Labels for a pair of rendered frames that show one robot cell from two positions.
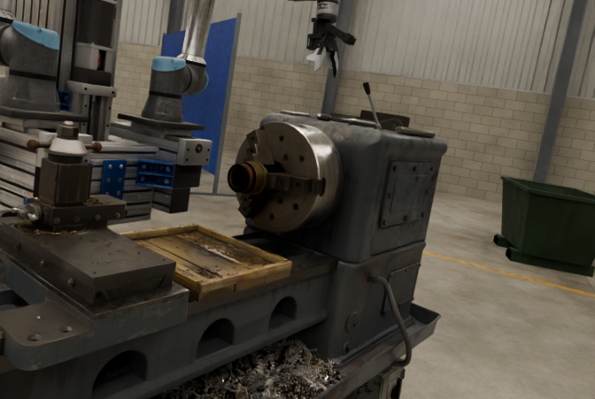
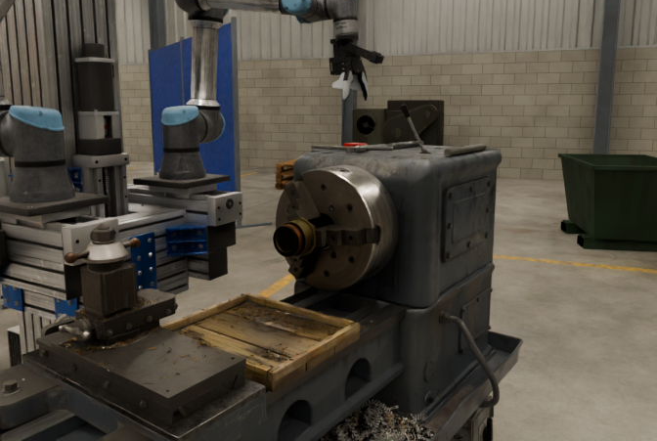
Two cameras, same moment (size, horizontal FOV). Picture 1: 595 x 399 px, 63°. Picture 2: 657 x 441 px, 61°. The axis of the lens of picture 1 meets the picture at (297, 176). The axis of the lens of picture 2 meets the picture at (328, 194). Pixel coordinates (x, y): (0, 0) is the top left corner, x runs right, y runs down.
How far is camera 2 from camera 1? 14 cm
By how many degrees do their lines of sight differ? 1
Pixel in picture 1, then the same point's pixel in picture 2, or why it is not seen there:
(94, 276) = (168, 396)
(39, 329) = not seen: outside the picture
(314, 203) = (372, 253)
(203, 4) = (206, 41)
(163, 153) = (191, 215)
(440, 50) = (466, 18)
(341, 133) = (386, 168)
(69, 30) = (66, 100)
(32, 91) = (44, 181)
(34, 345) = not seen: outside the picture
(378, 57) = (397, 37)
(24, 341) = not seen: outside the picture
